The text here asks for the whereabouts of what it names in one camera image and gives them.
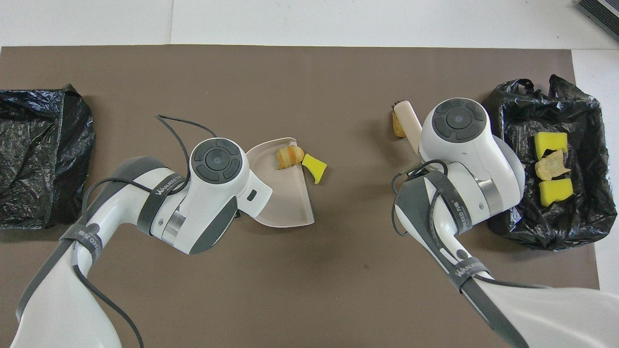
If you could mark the beige plastic dustpan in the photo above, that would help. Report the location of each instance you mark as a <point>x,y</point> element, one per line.
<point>285,198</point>

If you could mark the dark grey ribbed device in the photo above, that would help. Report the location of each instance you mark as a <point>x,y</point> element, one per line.
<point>602,12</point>

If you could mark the open bin black bag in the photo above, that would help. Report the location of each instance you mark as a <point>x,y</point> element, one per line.
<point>585,121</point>

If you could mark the beige food piece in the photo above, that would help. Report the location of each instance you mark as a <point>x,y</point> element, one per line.
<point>289,157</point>

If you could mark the yellow wedge sponge piece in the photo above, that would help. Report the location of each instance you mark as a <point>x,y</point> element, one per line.
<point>315,166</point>

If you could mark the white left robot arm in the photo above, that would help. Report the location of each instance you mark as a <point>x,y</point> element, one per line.
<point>213,193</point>

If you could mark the brown oblong bread roll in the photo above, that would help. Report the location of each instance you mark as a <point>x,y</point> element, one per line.
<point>397,129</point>

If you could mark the bin covered black bag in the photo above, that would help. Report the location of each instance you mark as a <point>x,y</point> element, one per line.
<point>48,145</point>

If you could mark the yellow blocky sponge piece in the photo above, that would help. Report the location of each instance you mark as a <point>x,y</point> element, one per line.
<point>556,192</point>

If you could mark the yellow notched sponge piece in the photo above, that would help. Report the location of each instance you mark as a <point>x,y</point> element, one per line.
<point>551,142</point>

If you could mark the pale translucent piece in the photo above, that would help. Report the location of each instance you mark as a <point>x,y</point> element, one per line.
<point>551,166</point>

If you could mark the beige brush black bristles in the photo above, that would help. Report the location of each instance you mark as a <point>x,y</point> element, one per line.
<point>408,123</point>

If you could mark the brown table mat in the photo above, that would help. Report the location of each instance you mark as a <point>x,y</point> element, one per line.
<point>338,72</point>

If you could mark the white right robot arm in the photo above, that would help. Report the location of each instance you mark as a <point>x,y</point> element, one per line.
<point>459,145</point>

